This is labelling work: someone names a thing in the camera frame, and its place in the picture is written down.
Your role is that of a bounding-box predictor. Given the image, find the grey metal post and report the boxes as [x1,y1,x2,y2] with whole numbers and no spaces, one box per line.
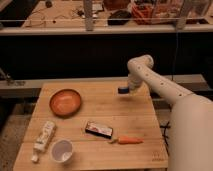
[83,0,93,31]

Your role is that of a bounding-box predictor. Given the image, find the metal clamp at left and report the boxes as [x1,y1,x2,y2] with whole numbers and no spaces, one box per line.
[0,67,25,86]

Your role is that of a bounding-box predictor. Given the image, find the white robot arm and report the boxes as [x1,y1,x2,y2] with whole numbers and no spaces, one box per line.
[127,55,213,171]

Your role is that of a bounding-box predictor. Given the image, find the black snack bar package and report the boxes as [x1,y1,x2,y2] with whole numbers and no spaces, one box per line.
[85,121,113,139]

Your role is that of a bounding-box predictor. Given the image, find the white tube package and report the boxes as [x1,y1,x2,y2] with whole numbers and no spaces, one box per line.
[31,121,56,163]

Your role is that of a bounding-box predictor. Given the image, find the black cables right side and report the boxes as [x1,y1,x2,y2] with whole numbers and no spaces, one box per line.
[159,121,172,157]

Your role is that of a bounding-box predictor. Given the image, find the orange ceramic bowl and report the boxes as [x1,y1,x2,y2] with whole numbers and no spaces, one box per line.
[49,89,82,117]

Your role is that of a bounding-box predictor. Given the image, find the black object on bench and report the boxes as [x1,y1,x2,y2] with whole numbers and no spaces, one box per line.
[107,10,131,25]

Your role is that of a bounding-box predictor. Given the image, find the red orange cable bundle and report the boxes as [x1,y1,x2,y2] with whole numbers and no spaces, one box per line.
[130,3,154,25]

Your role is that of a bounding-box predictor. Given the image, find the white plastic cup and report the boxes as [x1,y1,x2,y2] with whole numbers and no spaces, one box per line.
[50,139,73,164]

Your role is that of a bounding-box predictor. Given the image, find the orange carrot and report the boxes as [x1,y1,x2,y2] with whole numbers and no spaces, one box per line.
[110,136,143,145]

